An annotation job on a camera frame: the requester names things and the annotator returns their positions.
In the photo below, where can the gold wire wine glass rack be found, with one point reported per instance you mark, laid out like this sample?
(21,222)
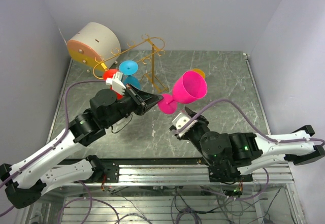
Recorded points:
(157,49)

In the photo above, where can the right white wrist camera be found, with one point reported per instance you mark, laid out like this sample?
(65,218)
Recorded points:
(181,124)

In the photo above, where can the red plastic wine glass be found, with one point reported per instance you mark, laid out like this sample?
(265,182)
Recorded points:
(109,74)

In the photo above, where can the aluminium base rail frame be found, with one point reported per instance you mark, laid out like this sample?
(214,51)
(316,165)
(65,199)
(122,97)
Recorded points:
(173,194)

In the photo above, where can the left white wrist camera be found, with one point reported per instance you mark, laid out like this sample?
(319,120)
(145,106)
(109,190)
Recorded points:
(116,83)

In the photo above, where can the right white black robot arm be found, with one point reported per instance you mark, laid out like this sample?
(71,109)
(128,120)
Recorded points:
(295,147)

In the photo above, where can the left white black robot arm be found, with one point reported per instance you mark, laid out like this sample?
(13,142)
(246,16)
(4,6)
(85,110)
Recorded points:
(30,178)

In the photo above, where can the magenta plastic wine glass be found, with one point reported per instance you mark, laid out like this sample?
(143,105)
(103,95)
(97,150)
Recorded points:
(190,87)

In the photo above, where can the beige cylindrical toy box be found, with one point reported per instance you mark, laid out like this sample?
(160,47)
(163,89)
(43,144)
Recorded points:
(94,45)

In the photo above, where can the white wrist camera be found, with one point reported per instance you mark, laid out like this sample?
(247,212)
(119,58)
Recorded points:
(116,83)
(181,124)

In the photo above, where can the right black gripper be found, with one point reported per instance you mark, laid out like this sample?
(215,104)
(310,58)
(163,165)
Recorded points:
(202,121)

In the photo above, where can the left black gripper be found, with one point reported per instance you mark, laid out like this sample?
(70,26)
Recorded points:
(143,100)

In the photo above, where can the yellow plastic wine glass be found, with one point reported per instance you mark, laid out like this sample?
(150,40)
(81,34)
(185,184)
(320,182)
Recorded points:
(200,72)

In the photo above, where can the blue plastic wine glass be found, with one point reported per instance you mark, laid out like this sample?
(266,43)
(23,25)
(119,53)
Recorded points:
(129,68)

